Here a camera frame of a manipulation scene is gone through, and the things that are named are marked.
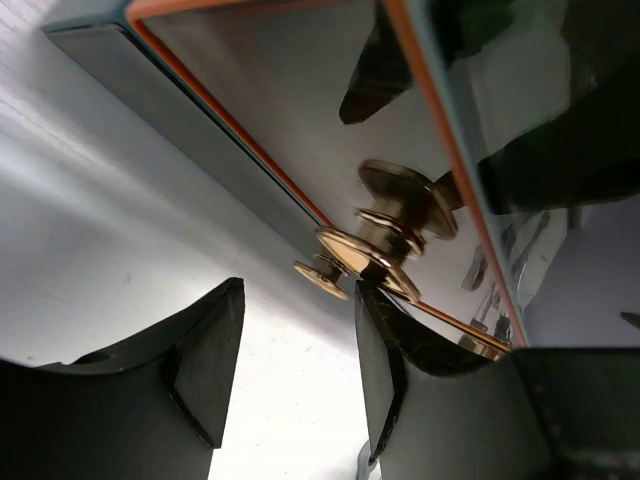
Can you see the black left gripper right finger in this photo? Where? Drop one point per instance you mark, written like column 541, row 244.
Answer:
column 436, row 410

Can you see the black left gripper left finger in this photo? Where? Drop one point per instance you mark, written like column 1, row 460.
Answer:
column 151, row 406

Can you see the teal drawer cabinet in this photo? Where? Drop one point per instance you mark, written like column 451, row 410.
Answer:
column 477, row 161

